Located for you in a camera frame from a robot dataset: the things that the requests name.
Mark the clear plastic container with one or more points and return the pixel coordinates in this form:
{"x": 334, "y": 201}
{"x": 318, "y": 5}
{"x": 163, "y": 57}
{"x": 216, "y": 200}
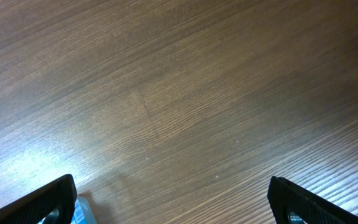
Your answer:
{"x": 82, "y": 214}

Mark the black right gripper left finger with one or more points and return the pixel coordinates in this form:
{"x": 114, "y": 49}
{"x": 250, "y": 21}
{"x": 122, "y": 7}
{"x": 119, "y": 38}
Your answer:
{"x": 52, "y": 203}

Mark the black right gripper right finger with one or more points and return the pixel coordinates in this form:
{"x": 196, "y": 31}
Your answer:
{"x": 291, "y": 203}

